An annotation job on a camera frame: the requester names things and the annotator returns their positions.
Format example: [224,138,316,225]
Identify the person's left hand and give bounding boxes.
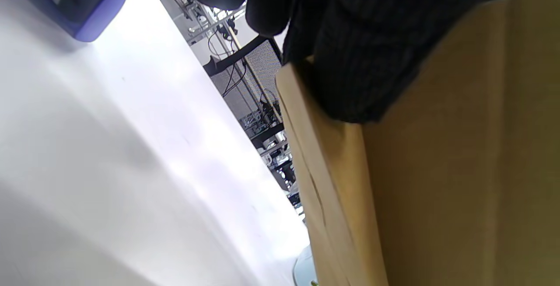
[188,0,547,124]

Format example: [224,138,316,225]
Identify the brown paper bag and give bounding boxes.
[276,0,560,286]

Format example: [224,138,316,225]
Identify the light blue plastic basket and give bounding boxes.
[292,244,318,286]

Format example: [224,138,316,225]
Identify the grey and blue barcode scanner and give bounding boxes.
[9,0,139,43]

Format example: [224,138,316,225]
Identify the black mesh office chair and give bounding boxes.
[202,36,283,98]

